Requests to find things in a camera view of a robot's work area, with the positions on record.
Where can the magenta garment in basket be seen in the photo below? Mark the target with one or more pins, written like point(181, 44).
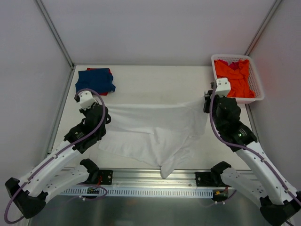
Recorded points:
point(234, 65)

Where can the aluminium mounting rail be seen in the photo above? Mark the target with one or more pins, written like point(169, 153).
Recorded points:
point(151, 178)

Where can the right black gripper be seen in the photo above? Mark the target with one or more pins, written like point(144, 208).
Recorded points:
point(209, 100)

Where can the white t shirt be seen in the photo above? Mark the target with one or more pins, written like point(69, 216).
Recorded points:
point(159, 135)

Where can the white slotted cable duct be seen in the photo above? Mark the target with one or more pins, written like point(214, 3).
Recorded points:
point(140, 192)

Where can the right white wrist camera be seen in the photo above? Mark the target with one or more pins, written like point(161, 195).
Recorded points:
point(222, 87)

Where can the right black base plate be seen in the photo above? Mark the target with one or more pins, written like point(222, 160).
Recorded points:
point(208, 179)

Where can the white plastic basket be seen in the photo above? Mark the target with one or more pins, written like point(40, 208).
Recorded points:
point(254, 79)

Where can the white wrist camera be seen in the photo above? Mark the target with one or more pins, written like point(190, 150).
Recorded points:
point(222, 87)
point(85, 99)

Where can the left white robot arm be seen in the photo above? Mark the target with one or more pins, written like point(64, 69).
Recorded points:
point(34, 190)

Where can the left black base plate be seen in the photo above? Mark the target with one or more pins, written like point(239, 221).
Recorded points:
point(102, 177)

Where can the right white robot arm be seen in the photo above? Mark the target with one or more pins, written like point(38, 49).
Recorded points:
point(276, 198)

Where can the folded blue t shirt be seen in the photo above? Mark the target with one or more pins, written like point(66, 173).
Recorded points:
point(95, 80)

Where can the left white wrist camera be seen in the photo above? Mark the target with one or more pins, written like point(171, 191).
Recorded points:
point(85, 99)

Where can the folded red t shirt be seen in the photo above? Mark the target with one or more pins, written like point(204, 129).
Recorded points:
point(102, 70)

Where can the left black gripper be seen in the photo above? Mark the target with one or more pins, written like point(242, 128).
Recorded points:
point(84, 110)

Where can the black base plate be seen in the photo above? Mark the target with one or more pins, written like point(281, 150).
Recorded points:
point(102, 177)
point(208, 179)

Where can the orange t shirt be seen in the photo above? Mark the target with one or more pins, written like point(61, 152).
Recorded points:
point(238, 79)

